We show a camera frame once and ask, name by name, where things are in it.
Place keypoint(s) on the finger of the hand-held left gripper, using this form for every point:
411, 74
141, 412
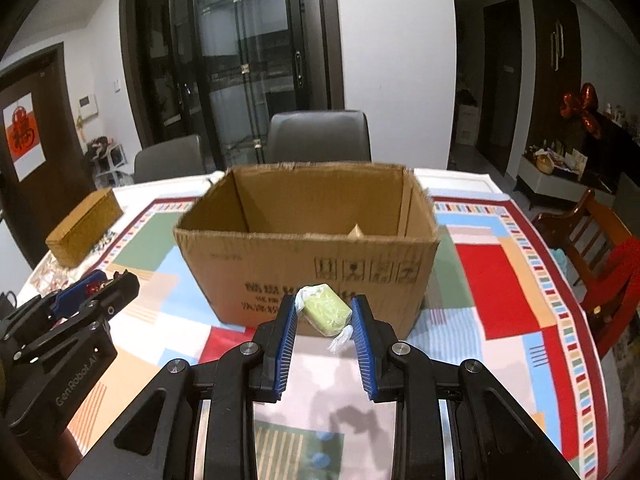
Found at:
117, 290
75, 291

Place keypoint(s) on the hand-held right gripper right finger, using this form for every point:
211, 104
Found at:
362, 345

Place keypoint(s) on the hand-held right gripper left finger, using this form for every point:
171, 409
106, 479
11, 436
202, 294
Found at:
285, 340

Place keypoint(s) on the small red gold foil candy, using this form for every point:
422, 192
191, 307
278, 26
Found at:
94, 288

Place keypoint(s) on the green cake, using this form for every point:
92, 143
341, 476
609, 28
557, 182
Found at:
325, 312

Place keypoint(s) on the brown cardboard box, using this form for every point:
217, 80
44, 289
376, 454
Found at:
250, 270

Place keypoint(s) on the tile patterned cloth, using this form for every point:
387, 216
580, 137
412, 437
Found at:
102, 244

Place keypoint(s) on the woven rattan lidded basket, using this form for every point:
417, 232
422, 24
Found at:
80, 230

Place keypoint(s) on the white shoe rack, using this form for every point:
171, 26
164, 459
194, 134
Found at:
107, 160

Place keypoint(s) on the dark wooden door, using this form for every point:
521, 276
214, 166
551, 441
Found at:
60, 160

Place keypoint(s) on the grey leather dining chair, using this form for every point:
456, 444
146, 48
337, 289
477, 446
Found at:
317, 137
167, 160

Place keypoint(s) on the colourful patchwork tablecloth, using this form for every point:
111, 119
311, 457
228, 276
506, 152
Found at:
500, 280

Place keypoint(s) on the red white door poster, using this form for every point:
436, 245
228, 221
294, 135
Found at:
24, 137

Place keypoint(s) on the teal cloth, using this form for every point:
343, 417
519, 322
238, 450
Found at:
560, 262

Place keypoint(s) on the white low table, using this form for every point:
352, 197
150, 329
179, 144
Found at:
540, 185

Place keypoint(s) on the white box on floor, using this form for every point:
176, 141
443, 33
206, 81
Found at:
469, 125

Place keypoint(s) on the dark framed glass sliding door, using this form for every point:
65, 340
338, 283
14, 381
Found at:
225, 60

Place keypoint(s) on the small round basket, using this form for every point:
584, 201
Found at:
545, 162

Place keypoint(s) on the brown wooden chair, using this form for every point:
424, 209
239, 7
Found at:
595, 220

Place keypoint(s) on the red garment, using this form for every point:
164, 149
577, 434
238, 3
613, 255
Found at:
620, 280

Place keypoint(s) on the dark interior door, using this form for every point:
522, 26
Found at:
502, 85

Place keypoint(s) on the red foil balloons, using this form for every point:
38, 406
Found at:
580, 110

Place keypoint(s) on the dark sideboard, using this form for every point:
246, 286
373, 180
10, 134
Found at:
622, 145

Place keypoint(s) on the tall dark wooden cabinet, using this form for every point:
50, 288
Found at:
555, 10

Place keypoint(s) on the white wall intercom panel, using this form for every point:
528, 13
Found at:
88, 107

